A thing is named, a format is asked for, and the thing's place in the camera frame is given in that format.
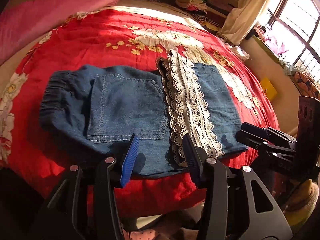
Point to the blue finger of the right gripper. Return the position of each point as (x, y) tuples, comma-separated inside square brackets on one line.
[(257, 129), (257, 139)]

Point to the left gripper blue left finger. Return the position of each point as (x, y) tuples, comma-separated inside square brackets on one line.
[(129, 159)]

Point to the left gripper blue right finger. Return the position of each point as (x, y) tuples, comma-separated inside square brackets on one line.
[(195, 158)]

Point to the blue denim lace-hem pants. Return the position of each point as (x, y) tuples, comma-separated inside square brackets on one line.
[(99, 109)]

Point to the yellow box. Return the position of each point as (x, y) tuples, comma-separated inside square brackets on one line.
[(268, 89)]

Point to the cream curtain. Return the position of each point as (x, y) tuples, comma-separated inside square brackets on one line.
[(241, 20)]

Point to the stack of folded clothes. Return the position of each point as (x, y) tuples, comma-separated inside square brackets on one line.
[(209, 16)]

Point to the pink quilt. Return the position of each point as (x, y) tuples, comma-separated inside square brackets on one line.
[(25, 22)]

